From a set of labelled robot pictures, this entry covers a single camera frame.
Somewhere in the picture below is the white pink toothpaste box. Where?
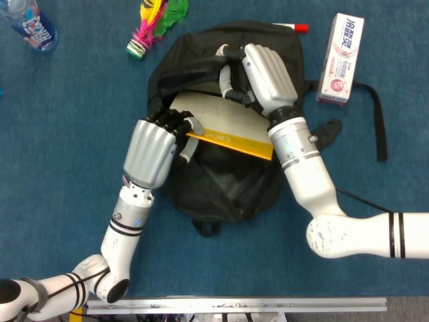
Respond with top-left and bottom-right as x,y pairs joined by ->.
316,12 -> 365,107

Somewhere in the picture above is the colourful feather shuttlecock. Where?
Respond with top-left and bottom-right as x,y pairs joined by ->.
125,0 -> 190,60

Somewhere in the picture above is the aluminium frame rail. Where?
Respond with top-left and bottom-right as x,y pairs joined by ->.
86,297 -> 388,315

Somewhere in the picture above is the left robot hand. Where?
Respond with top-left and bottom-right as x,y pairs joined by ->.
122,109 -> 204,189

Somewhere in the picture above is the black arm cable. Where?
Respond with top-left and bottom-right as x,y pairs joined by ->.
334,186 -> 395,214

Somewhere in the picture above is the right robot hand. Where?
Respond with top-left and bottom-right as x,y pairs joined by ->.
214,42 -> 299,119

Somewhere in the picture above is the clear bottle with blue label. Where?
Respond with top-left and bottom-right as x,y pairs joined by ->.
0,0 -> 59,52

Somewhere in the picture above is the black backpack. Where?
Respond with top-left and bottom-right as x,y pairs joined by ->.
147,19 -> 389,237

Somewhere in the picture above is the blue carpet table cover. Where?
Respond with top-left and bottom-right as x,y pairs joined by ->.
0,0 -> 429,298

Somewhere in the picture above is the white marker with red cap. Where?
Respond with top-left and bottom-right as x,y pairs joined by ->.
271,22 -> 310,34

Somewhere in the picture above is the white and yellow Lexicon book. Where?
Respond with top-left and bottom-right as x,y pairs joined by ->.
166,91 -> 275,162

